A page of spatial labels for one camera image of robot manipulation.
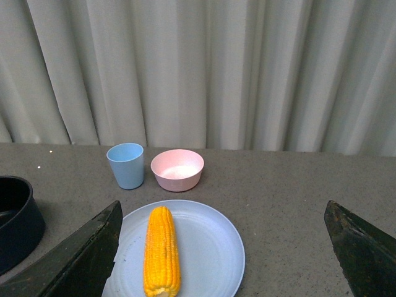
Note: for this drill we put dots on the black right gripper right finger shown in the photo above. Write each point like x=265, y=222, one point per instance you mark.
x=365, y=253

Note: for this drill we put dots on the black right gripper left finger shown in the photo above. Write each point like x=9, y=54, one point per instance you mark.
x=78, y=266

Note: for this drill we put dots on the dark blue saucepan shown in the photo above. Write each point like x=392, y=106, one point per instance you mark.
x=22, y=224

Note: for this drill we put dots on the yellow corn cob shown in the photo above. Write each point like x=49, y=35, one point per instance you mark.
x=161, y=270

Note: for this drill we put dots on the light blue plastic cup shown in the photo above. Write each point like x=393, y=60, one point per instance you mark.
x=127, y=163

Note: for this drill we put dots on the light blue plate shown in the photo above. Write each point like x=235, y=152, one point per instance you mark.
x=211, y=251

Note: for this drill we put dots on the pink plastic bowl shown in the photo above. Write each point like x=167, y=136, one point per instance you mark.
x=177, y=170

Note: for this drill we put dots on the white curtain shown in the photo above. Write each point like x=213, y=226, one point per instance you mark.
x=303, y=76

